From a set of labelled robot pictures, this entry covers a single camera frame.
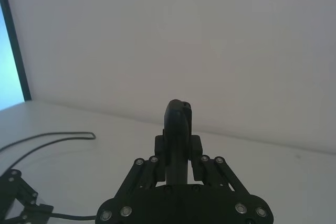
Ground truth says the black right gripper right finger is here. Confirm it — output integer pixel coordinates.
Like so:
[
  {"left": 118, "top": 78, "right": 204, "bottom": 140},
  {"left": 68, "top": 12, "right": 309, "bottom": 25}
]
[{"left": 187, "top": 134, "right": 269, "bottom": 219}]

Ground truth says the black framed bright panel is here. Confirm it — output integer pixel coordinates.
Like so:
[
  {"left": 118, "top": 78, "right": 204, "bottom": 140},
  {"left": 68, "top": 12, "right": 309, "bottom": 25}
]
[{"left": 0, "top": 0, "right": 33, "bottom": 112}]

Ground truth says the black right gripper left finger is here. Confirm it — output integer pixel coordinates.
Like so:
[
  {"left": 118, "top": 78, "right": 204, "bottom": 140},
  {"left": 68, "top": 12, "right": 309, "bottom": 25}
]
[{"left": 101, "top": 134, "right": 169, "bottom": 220}]

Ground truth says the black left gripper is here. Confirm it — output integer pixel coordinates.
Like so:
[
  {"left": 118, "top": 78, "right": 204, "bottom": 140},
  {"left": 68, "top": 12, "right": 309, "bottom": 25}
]
[{"left": 0, "top": 168, "right": 55, "bottom": 224}]

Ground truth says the thin black cable with plug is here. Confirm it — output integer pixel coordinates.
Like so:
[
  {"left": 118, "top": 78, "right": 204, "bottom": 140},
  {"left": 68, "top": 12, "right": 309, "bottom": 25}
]
[{"left": 0, "top": 131, "right": 97, "bottom": 221}]

